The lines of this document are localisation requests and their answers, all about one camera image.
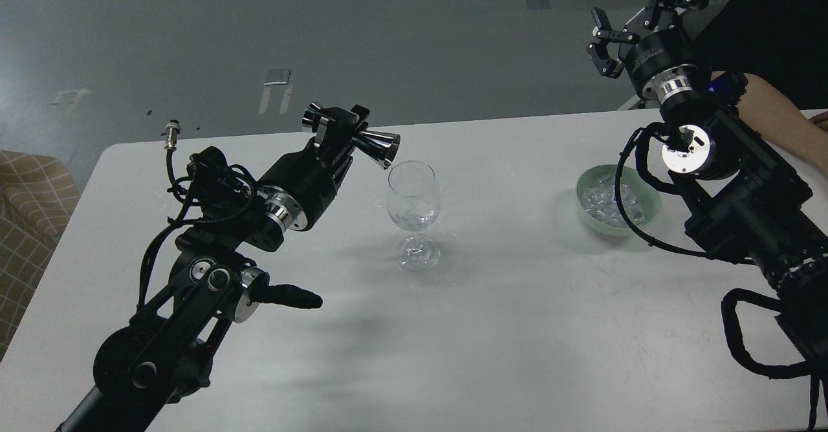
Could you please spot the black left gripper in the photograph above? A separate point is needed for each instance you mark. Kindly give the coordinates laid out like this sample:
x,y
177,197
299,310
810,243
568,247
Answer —
x,y
301,185

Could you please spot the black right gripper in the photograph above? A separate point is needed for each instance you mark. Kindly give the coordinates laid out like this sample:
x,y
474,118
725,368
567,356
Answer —
x,y
662,66

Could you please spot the steel cocktail jigger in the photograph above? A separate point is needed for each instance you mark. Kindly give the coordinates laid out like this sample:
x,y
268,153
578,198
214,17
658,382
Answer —
x,y
379,146

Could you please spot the clear ice cubes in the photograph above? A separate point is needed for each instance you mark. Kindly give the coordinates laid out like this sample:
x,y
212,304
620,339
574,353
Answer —
x,y
600,202

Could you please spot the person forearm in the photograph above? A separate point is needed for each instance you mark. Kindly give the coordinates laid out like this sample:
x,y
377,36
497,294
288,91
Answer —
x,y
773,116

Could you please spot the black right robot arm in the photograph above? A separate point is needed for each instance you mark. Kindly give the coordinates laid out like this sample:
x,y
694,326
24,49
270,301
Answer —
x,y
745,200

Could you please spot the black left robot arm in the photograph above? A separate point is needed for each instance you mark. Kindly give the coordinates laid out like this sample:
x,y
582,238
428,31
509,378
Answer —
x,y
194,284

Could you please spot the clear wine glass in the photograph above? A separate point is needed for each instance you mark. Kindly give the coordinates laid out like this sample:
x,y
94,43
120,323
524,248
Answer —
x,y
413,204

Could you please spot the person hand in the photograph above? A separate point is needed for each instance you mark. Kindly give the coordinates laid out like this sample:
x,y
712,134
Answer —
x,y
820,120

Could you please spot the grey office chair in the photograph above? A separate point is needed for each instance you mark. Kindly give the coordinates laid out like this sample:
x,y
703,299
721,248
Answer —
x,y
637,101

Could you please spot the person in black shirt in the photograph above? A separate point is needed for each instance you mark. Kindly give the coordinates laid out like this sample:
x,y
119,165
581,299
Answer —
x,y
782,41

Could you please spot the green bowl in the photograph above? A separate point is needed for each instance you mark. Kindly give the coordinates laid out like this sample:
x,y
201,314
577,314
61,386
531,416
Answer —
x,y
648,196

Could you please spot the beige checkered cushion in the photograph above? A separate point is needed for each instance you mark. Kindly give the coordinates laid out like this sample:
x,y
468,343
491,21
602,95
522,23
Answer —
x,y
38,198

